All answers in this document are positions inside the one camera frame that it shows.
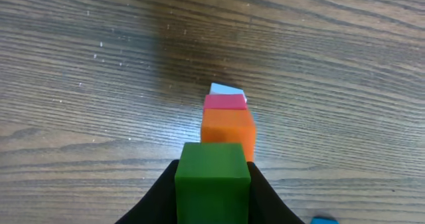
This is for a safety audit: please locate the white cube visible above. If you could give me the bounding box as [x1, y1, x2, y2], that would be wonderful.
[209, 82, 248, 104]

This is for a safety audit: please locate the orange cube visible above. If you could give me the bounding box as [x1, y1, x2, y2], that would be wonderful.
[200, 108, 257, 164]

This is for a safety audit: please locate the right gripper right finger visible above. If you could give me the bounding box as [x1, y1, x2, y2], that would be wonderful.
[246, 161, 306, 224]

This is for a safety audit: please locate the red cube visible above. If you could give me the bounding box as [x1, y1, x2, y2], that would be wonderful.
[203, 93, 248, 111]

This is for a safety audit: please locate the blue cube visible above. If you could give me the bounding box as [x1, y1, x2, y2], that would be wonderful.
[310, 217, 339, 224]

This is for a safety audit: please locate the green cube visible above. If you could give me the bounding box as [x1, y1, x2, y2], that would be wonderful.
[174, 142, 252, 224]

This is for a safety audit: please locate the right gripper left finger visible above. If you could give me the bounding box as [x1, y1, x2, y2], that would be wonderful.
[114, 159, 180, 224]

